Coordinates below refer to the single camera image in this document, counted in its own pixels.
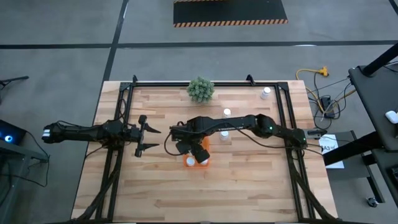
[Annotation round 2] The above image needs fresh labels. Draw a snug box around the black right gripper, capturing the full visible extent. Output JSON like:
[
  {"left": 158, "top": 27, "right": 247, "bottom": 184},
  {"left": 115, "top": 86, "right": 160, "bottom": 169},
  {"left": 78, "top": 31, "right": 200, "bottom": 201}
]
[{"left": 170, "top": 123, "right": 211, "bottom": 164}]

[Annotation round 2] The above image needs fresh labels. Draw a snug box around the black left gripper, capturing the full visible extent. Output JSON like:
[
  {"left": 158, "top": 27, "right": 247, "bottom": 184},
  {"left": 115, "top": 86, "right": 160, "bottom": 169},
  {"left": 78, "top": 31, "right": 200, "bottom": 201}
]
[{"left": 129, "top": 115, "right": 162, "bottom": 157}]

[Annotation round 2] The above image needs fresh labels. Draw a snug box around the orange translucent plastic basket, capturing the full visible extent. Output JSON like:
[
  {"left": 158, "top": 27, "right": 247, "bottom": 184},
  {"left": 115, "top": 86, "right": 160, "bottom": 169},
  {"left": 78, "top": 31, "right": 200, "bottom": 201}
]
[{"left": 182, "top": 136, "right": 211, "bottom": 169}]

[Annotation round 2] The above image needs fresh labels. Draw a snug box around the green succulent in patterned pot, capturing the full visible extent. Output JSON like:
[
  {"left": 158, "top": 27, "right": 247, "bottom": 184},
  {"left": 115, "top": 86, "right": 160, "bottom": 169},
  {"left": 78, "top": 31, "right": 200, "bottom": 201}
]
[{"left": 186, "top": 76, "right": 215, "bottom": 104}]

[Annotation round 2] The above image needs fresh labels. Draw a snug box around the black hazard-striped floor mat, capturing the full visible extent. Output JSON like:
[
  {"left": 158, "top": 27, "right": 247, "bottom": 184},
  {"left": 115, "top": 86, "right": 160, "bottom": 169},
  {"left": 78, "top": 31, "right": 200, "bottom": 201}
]
[{"left": 173, "top": 0, "right": 289, "bottom": 29}]

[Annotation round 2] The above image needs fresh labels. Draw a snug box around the black device with blue light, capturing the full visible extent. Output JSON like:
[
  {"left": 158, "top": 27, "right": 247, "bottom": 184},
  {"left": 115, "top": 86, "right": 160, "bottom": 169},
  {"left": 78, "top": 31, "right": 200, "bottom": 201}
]
[{"left": 0, "top": 119, "right": 27, "bottom": 146}]

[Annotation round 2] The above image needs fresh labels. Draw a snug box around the black power strip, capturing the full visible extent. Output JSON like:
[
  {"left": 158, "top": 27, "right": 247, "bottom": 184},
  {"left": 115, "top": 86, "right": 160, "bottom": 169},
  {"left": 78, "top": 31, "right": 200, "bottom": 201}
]
[{"left": 321, "top": 95, "right": 336, "bottom": 119}]

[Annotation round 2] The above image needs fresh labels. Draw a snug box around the white paper sheet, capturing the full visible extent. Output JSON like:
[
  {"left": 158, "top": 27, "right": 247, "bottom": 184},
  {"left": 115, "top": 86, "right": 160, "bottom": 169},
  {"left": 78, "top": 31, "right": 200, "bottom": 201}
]
[{"left": 318, "top": 133, "right": 345, "bottom": 170}]

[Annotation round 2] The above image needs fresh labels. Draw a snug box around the black tripod leg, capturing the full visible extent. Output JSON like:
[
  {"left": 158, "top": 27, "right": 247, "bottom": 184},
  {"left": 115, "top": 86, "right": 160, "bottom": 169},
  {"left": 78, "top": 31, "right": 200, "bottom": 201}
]
[{"left": 0, "top": 75, "right": 30, "bottom": 105}]

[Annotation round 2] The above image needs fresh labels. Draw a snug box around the black desk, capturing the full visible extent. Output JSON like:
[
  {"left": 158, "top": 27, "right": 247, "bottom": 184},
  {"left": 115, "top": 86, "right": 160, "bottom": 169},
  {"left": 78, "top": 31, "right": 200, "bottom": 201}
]
[{"left": 323, "top": 63, "right": 398, "bottom": 209}]

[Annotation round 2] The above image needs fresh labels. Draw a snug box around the small white device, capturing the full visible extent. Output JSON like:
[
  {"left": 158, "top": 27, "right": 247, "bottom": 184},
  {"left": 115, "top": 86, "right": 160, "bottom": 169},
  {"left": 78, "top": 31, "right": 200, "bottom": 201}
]
[{"left": 384, "top": 110, "right": 398, "bottom": 124}]

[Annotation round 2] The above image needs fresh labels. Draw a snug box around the black aluminium table frame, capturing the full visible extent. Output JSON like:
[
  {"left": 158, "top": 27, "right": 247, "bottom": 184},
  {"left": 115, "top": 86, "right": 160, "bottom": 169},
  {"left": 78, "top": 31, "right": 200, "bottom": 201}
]
[{"left": 74, "top": 74, "right": 338, "bottom": 224}]

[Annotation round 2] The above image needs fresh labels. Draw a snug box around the yellow extension cord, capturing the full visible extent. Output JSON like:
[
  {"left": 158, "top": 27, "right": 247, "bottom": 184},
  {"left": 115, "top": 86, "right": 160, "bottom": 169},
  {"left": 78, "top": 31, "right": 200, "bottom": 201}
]
[{"left": 295, "top": 65, "right": 330, "bottom": 114}]

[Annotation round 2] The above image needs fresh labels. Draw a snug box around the black post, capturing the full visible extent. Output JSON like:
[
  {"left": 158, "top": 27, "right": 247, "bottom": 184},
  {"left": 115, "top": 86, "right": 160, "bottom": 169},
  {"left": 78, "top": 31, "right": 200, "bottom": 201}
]
[{"left": 361, "top": 42, "right": 398, "bottom": 78}]

